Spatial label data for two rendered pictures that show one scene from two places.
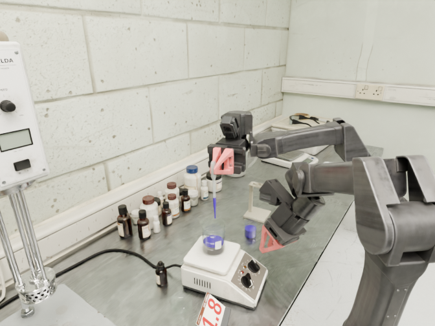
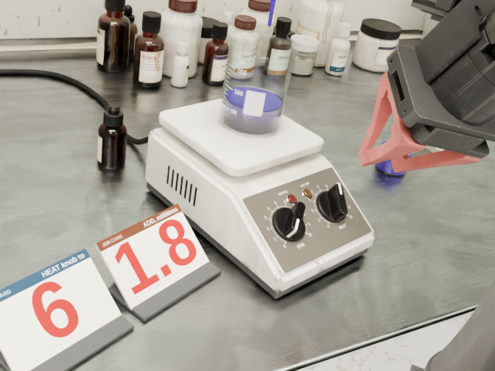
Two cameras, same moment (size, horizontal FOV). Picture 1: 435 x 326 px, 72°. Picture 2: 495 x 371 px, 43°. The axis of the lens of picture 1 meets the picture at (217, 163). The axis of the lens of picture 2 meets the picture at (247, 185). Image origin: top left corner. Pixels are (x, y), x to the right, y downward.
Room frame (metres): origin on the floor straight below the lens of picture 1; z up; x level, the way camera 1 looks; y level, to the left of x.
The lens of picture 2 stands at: (0.15, -0.19, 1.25)
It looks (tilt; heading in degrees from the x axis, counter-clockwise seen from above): 31 degrees down; 21
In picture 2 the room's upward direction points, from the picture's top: 11 degrees clockwise
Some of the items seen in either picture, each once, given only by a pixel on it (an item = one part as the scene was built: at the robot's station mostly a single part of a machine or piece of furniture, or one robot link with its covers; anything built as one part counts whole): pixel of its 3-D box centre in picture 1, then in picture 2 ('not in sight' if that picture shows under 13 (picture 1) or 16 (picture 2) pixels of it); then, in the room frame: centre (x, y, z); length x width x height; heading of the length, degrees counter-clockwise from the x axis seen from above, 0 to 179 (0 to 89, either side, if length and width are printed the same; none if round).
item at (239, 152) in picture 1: (230, 154); not in sight; (0.75, -0.03, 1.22); 0.10 x 0.07 x 0.07; 67
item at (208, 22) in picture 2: (153, 207); (202, 40); (0.97, 0.24, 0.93); 0.05 x 0.05 x 0.06
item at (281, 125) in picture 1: (305, 132); not in sight; (1.80, -0.54, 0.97); 0.37 x 0.31 x 0.14; 142
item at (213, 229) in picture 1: (212, 237); (253, 86); (0.65, 0.01, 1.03); 0.07 x 0.06 x 0.08; 67
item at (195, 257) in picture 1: (212, 253); (241, 130); (0.64, 0.01, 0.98); 0.12 x 0.12 x 0.01; 68
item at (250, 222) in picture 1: (250, 228); (397, 146); (0.84, -0.11, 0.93); 0.04 x 0.04 x 0.06
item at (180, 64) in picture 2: (156, 224); (180, 64); (0.86, 0.21, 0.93); 0.02 x 0.02 x 0.06
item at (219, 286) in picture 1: (221, 269); (252, 182); (0.63, -0.01, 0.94); 0.22 x 0.13 x 0.08; 68
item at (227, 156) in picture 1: (216, 163); not in sight; (0.69, 0.00, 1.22); 0.09 x 0.07 x 0.07; 158
